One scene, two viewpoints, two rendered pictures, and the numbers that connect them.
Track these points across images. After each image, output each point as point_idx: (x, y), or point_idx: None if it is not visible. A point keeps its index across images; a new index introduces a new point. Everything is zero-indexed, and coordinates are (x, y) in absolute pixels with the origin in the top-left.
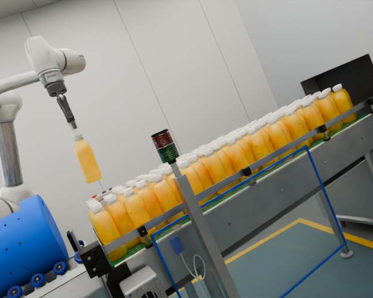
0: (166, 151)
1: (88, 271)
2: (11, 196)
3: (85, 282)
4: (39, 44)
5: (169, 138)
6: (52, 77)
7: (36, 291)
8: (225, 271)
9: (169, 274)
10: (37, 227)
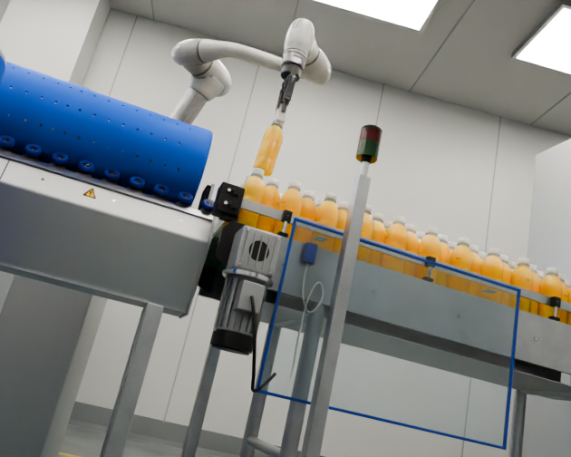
0: (368, 143)
1: (218, 200)
2: None
3: (196, 227)
4: (307, 26)
5: (378, 136)
6: (296, 58)
7: (153, 196)
8: (345, 295)
9: (284, 267)
10: (200, 144)
